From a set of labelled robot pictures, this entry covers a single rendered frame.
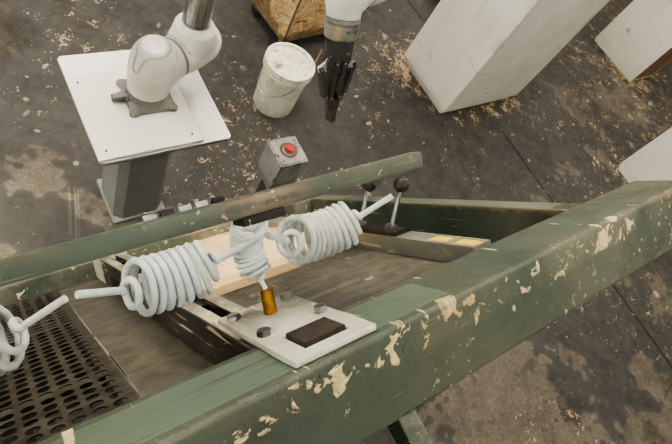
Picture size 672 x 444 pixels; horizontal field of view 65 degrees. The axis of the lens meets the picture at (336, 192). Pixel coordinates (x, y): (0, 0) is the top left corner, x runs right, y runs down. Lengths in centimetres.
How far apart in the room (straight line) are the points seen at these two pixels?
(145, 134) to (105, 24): 155
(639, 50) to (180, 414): 582
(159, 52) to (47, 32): 155
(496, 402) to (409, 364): 255
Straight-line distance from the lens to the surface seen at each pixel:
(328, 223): 66
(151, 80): 201
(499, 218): 128
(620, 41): 615
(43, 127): 302
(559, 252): 78
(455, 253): 106
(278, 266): 121
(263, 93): 318
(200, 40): 206
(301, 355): 53
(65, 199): 279
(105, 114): 212
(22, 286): 164
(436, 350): 62
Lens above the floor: 242
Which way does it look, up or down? 51 degrees down
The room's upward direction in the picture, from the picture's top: 36 degrees clockwise
